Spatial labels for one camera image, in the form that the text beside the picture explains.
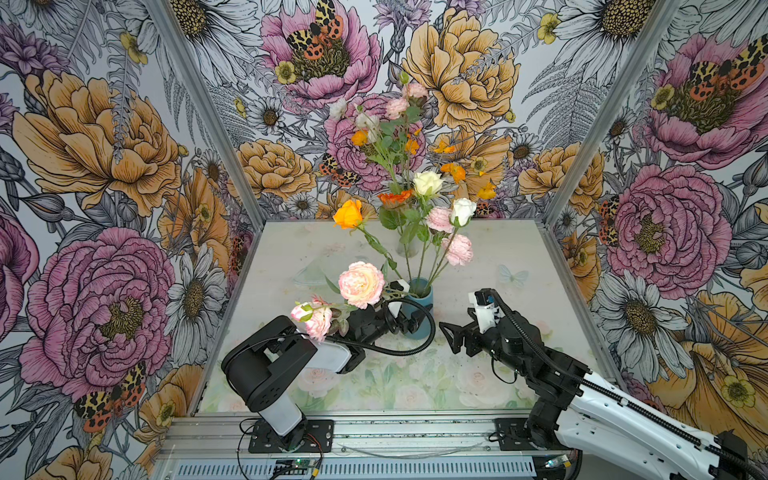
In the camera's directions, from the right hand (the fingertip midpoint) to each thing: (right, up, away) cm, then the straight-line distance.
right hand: (455, 325), depth 75 cm
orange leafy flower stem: (-15, +27, +1) cm, 31 cm away
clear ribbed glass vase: (-9, +19, +37) cm, 42 cm away
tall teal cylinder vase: (-8, +7, +2) cm, 11 cm away
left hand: (-8, +5, +8) cm, 12 cm away
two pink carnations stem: (-1, +19, -7) cm, 20 cm away
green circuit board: (-37, -32, -4) cm, 49 cm away
